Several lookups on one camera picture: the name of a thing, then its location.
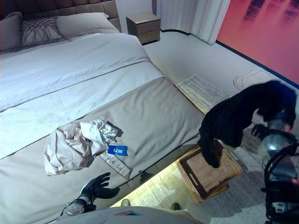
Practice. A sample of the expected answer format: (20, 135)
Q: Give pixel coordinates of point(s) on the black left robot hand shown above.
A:
(98, 189)

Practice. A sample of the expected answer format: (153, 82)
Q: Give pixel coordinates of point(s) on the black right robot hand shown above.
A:
(260, 131)

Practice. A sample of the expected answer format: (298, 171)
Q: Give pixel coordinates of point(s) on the black garment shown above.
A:
(229, 121)

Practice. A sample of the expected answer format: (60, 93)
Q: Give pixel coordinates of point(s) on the blue hang tag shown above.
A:
(118, 150)

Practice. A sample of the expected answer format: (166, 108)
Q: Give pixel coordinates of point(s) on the beige garment with lettered strip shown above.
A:
(65, 151)

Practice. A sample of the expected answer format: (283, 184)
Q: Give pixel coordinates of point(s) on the white garment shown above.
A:
(98, 133)

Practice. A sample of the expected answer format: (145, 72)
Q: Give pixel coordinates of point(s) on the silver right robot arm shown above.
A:
(280, 177)

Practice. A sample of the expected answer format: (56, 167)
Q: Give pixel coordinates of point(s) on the woven wicker basket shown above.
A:
(210, 175)

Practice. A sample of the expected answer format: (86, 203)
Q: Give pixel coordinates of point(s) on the large upholstered bed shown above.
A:
(116, 105)

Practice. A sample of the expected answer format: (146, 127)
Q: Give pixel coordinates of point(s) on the large bed with beige cover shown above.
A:
(151, 116)

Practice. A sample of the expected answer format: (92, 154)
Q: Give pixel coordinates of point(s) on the grey robot torso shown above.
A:
(128, 217)

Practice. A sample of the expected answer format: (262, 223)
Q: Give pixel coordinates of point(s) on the grey striped rug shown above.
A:
(203, 93)

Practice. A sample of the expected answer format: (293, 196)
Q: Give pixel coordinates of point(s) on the silver right robot leg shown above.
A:
(175, 206)

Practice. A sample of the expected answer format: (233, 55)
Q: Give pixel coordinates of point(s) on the white duvet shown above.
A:
(70, 70)

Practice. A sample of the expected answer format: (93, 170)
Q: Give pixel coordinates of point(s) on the white pleated curtain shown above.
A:
(198, 18)

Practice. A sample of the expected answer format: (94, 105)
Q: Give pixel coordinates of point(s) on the brown wooden nightstand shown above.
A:
(144, 28)

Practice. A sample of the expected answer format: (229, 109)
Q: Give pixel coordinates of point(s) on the plain white pillow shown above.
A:
(86, 23)

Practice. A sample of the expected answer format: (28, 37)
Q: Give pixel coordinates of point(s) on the patterned decorative pillow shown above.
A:
(39, 30)

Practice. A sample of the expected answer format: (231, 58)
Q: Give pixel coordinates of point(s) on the plain grey pillow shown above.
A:
(9, 32)

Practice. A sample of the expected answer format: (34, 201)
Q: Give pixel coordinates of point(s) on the tufted brown headboard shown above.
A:
(70, 8)

